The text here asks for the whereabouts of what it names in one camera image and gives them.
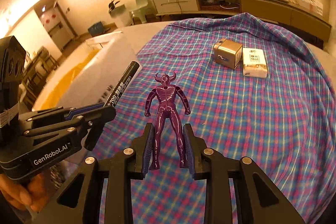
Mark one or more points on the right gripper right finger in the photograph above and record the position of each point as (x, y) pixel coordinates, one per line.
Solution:
(258, 199)

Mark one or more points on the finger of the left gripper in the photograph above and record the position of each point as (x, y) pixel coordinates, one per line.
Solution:
(64, 113)
(50, 133)

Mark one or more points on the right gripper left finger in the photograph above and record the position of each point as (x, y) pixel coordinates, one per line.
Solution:
(79, 198)

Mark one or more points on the black marker pen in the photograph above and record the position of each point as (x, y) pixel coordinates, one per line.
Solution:
(122, 84)

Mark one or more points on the left hand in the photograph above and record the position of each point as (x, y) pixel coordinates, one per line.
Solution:
(35, 196)

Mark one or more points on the white cardboard storage box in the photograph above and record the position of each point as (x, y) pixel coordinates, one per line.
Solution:
(89, 76)

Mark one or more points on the wooden dining table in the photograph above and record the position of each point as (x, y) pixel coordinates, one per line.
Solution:
(35, 75)

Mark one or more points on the blue crate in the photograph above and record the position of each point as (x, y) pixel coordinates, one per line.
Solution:
(97, 29)

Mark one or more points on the plaid blue pink cloth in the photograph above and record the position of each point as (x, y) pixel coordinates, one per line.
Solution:
(285, 122)

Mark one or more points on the white planter with plant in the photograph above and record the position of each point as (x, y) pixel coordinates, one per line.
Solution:
(119, 14)

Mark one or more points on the green plastic chair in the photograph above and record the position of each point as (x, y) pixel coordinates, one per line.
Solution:
(144, 8)

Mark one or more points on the white tissue pack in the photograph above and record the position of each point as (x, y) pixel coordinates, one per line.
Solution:
(254, 63)

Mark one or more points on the gold cube box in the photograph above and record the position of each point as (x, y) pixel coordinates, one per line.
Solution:
(228, 53)

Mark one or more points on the long tv cabinet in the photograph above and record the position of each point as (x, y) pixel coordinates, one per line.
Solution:
(282, 12)

